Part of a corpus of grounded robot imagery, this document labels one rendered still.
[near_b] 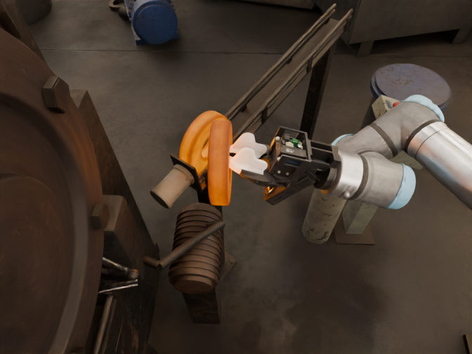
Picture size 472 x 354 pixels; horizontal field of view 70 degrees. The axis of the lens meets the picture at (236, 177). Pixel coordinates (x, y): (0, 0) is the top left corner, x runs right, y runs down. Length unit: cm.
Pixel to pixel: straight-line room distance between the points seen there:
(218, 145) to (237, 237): 95
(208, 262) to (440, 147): 56
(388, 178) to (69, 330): 55
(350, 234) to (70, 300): 133
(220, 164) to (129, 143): 135
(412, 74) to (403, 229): 66
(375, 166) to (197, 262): 46
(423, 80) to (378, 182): 105
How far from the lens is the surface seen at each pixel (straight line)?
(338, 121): 199
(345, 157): 63
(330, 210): 126
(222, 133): 57
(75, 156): 30
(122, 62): 246
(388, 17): 245
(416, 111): 80
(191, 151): 75
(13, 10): 70
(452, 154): 73
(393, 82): 160
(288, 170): 59
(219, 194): 57
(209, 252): 87
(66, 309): 33
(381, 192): 67
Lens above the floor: 130
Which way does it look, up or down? 53 degrees down
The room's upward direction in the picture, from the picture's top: straight up
